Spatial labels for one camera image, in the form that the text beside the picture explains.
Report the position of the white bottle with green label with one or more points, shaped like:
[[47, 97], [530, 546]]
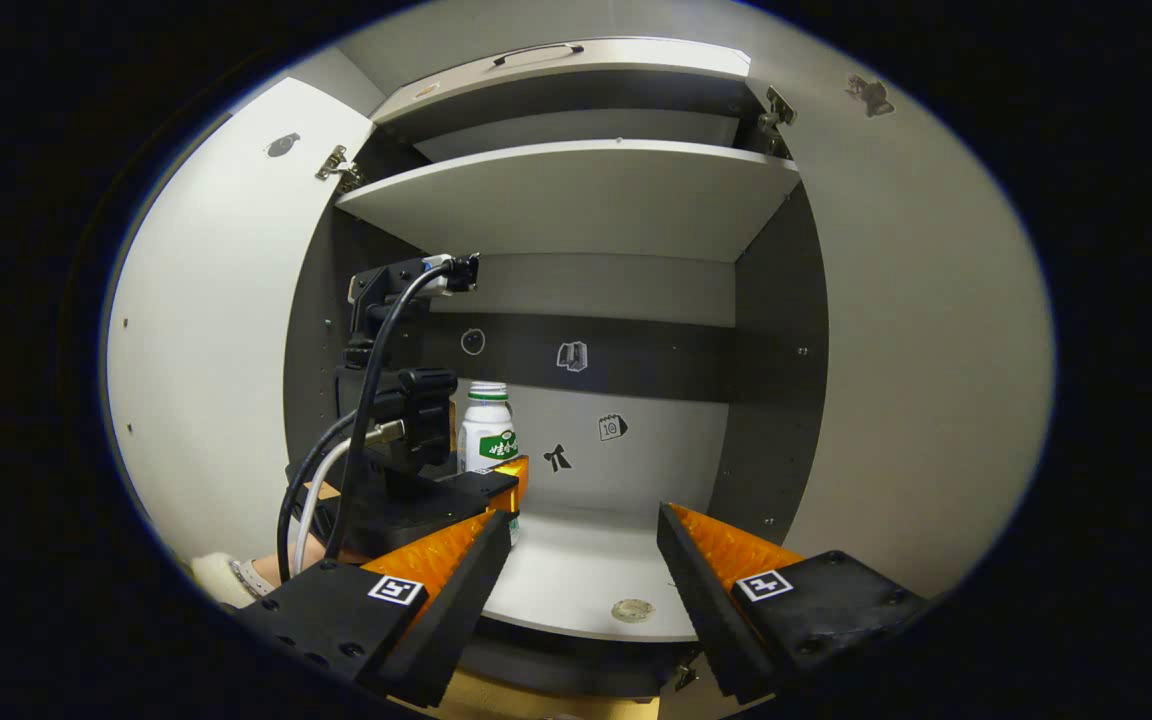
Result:
[[484, 440]]

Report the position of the metal door hinge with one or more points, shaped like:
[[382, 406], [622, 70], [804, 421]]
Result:
[[776, 110], [339, 165], [684, 676]]

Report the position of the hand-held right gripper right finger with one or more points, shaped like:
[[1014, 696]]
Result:
[[701, 610]]

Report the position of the white cabinet shelf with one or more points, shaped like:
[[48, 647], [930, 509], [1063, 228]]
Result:
[[576, 200]]

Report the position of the white and grey cabinet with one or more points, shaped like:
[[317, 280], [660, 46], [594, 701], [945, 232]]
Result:
[[776, 400]]

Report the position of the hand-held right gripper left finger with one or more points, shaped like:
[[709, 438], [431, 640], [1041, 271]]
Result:
[[466, 600]]

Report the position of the white cabinet door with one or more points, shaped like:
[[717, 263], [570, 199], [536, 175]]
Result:
[[196, 350], [936, 350]]

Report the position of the beige cabinet drawer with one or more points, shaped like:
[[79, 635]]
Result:
[[586, 70]]

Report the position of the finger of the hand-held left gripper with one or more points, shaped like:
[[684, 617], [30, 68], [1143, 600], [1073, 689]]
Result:
[[446, 495]]

